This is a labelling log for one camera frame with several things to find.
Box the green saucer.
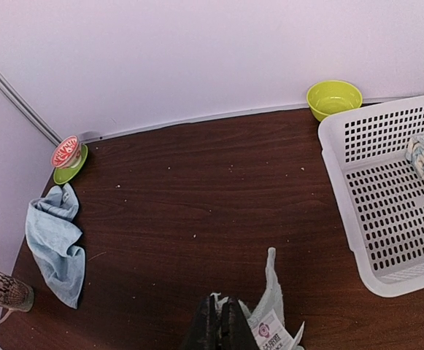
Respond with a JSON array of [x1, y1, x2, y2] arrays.
[[53, 144, 88, 185]]

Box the red patterned small bowl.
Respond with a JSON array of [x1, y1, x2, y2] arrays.
[[51, 136, 82, 169]]

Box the white perforated plastic basket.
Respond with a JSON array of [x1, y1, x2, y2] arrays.
[[318, 96, 424, 298]]

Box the lime green bowl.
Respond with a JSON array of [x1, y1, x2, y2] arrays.
[[306, 80, 363, 122]]

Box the light blue towel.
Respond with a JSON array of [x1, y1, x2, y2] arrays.
[[25, 183, 86, 309]]

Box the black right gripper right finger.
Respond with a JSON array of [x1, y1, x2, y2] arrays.
[[220, 297, 258, 350]]

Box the mint green panda towel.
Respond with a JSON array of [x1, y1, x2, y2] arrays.
[[210, 247, 304, 349]]

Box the beige printed mug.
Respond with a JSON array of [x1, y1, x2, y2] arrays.
[[0, 272, 34, 324]]

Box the left aluminium corner post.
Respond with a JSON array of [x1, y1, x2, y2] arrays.
[[0, 72, 62, 146]]

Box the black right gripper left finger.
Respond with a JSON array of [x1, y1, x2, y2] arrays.
[[180, 295, 218, 350]]

